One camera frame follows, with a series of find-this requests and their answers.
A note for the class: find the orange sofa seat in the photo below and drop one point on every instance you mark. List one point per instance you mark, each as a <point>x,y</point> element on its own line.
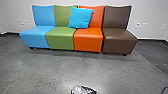
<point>88,40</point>

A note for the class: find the green sofa seat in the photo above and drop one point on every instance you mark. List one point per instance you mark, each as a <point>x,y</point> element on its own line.
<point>60,36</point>

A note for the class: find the blue square cushion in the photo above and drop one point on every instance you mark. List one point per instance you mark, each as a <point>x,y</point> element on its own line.
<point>80,17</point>

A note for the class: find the brown sofa seat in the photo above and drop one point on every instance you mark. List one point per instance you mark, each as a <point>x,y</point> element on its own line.
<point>118,38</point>

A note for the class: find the blue sofa seat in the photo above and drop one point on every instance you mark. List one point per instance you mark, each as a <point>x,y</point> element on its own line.
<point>36,33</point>

